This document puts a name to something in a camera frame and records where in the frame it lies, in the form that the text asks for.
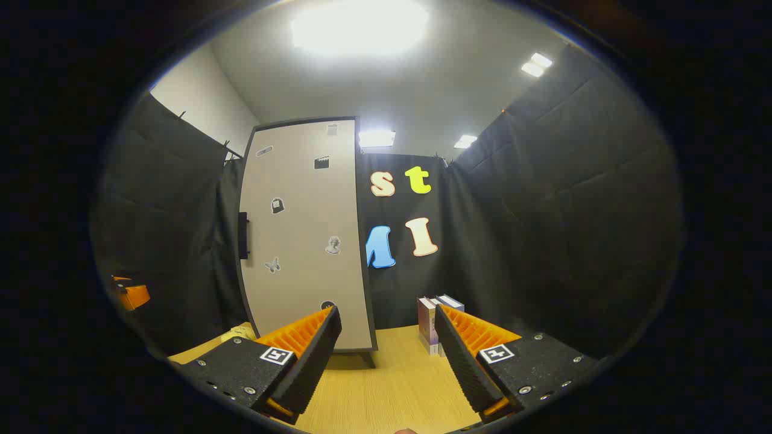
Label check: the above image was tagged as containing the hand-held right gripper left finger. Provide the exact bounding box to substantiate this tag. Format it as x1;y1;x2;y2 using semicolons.
175;304;343;426

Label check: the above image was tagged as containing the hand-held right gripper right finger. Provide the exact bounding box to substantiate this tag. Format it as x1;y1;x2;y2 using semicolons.
434;303;601;424

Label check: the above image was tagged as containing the dark grey cabinet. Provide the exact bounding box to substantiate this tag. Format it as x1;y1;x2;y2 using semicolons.
234;116;379;368

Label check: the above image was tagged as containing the light grey cabinet door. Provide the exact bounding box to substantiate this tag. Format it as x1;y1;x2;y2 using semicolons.
239;119;375;350

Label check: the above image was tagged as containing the white book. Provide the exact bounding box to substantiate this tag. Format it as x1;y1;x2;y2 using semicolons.
428;297;446;357

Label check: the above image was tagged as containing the yellow plush toy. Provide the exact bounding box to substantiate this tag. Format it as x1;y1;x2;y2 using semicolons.
220;322;257;344

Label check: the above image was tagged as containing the black backdrop cloth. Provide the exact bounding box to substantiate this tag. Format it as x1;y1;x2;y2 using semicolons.
90;45;685;362

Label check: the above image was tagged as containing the large ceiling light panel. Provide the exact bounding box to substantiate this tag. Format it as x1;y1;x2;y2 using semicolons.
289;0;430;58

